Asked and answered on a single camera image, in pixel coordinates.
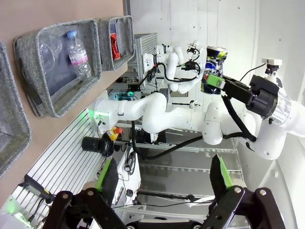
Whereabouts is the clear plastic water bottle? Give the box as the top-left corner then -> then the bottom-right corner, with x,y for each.
65,30 -> 92,82

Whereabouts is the crushed red drink can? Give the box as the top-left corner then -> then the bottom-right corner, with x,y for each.
109,32 -> 122,60

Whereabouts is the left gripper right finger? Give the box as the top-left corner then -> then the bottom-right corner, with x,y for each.
202,154 -> 286,229

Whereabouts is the clear plastic cup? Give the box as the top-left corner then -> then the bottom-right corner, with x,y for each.
38,35 -> 64,72

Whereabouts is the crushed black drink can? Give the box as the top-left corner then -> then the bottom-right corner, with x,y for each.
201,46 -> 229,95

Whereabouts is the black right arm hose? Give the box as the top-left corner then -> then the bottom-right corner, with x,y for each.
131,94 -> 258,160

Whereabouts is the clear acrylic barrier panel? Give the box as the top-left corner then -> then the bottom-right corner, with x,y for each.
138,140 -> 244,208

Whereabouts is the aluminium profile mounting base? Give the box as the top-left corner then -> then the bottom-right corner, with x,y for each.
10,107 -> 112,215
127,33 -> 158,79

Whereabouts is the yellow red emergency stop button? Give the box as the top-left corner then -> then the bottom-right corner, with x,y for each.
108,127 -> 122,141

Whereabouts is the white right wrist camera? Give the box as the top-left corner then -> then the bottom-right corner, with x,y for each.
261,58 -> 282,77

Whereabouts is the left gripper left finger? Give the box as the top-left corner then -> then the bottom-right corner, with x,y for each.
44,157 -> 129,229

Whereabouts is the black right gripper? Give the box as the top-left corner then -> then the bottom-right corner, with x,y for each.
206,73 -> 279,120

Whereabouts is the grey fabric basket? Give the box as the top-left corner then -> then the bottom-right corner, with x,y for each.
0,42 -> 33,178
13,19 -> 103,118
98,15 -> 135,72

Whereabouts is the small white camera on pole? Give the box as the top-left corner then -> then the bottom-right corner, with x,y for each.
171,100 -> 201,110

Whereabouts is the black cylinder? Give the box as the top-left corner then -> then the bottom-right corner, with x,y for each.
82,135 -> 114,157

